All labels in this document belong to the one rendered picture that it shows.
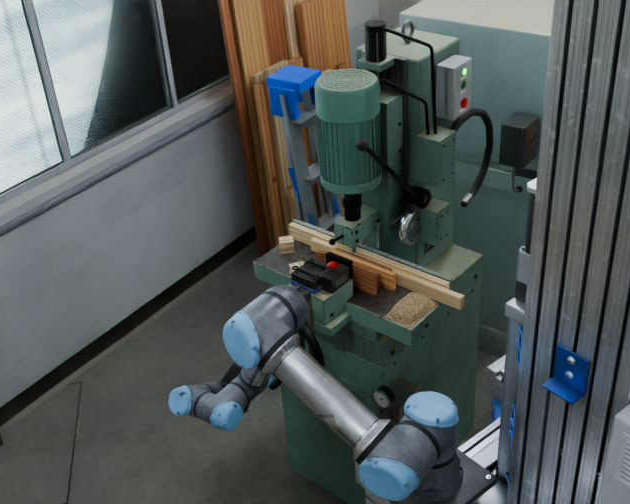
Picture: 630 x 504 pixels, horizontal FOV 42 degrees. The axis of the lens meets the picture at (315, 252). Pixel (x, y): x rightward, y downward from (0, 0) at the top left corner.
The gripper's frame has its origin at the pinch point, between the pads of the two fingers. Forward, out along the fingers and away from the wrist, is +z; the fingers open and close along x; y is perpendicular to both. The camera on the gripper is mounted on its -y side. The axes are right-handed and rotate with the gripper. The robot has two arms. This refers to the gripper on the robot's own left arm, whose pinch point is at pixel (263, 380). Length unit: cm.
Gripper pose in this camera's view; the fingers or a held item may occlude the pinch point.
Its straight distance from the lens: 247.3
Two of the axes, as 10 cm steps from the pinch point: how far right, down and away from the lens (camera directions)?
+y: -2.6, 9.5, 1.6
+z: 5.8, 0.2, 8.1
